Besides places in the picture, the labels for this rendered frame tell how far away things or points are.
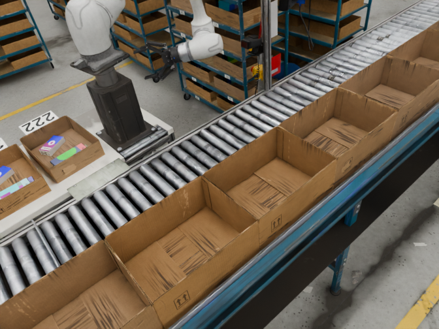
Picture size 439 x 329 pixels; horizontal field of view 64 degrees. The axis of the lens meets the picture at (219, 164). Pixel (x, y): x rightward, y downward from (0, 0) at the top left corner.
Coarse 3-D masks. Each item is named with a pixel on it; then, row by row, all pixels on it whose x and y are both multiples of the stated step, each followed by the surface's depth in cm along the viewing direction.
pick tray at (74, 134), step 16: (48, 128) 200; (64, 128) 207; (80, 128) 196; (32, 144) 197; (64, 144) 198; (96, 144) 183; (48, 160) 190; (64, 160) 173; (80, 160) 180; (64, 176) 177
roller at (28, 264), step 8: (16, 240) 152; (16, 248) 149; (24, 248) 149; (24, 256) 146; (24, 264) 143; (32, 264) 143; (24, 272) 142; (32, 272) 140; (40, 272) 142; (32, 280) 137
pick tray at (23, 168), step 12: (0, 156) 186; (12, 156) 190; (24, 156) 189; (12, 168) 187; (24, 168) 186; (36, 168) 171; (12, 180) 180; (36, 180) 165; (24, 192) 163; (36, 192) 168; (48, 192) 172; (0, 204) 158; (12, 204) 162; (24, 204) 166; (0, 216) 161
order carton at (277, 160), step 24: (264, 144) 143; (288, 144) 143; (312, 144) 132; (216, 168) 130; (240, 168) 140; (264, 168) 148; (288, 168) 147; (312, 168) 139; (240, 192) 140; (264, 192) 139; (288, 192) 137; (312, 192) 125; (264, 216) 110; (288, 216) 121; (264, 240) 118
